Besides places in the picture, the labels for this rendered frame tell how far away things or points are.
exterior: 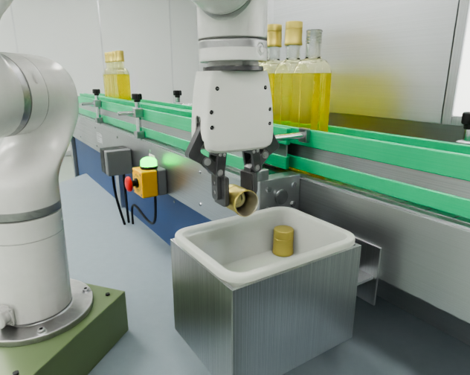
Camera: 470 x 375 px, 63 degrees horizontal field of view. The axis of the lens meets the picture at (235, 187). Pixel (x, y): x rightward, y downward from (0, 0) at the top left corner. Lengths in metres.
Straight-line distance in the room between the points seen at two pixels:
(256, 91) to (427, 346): 0.58
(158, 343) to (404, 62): 0.69
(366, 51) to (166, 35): 6.37
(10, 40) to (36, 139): 5.85
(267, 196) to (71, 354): 0.41
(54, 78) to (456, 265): 0.63
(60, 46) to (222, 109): 6.17
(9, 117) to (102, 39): 6.17
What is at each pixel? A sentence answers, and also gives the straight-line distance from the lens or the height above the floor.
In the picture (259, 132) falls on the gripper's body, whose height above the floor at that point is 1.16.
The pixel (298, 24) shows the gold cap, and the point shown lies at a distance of 0.81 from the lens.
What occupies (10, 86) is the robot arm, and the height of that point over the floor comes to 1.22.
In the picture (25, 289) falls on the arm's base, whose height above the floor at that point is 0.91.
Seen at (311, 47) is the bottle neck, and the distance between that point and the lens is 0.77.
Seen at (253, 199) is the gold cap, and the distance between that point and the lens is 0.51.
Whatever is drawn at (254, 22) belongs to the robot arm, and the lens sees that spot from 0.47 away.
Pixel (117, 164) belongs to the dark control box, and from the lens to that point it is 1.27.
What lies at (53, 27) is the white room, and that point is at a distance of 6.61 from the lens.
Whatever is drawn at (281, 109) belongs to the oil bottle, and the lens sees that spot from 0.80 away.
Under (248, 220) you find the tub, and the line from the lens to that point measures 0.63.
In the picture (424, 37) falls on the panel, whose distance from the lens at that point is 0.78.
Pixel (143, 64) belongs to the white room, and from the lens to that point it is 6.92.
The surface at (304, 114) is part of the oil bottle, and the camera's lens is 0.75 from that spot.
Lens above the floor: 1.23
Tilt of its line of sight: 16 degrees down
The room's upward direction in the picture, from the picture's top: straight up
